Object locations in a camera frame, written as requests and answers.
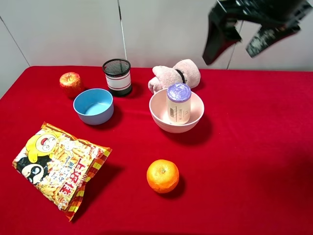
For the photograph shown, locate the blue plastic bowl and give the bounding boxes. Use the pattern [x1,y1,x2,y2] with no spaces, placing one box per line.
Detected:
[73,88,114,125]

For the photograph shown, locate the pink plastic bowl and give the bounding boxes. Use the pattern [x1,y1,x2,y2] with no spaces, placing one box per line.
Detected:
[149,89,204,133]

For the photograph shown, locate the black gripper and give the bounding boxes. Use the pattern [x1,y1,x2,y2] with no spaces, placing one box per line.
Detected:
[202,0,313,65]

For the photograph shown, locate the red apple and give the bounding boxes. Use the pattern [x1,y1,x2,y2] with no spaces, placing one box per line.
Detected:
[59,72,85,99]

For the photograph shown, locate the prawn crackers snack bag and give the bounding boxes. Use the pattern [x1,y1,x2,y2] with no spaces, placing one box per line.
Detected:
[12,122,112,220]

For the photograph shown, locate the orange tangerine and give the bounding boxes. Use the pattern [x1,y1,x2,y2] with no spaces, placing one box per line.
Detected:
[146,159,179,193]

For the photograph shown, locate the black mesh pen holder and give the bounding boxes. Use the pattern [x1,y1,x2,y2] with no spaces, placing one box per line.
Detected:
[102,58,132,97]

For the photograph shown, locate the pink rolled towel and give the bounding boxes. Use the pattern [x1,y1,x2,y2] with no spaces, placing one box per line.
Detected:
[148,59,201,94]

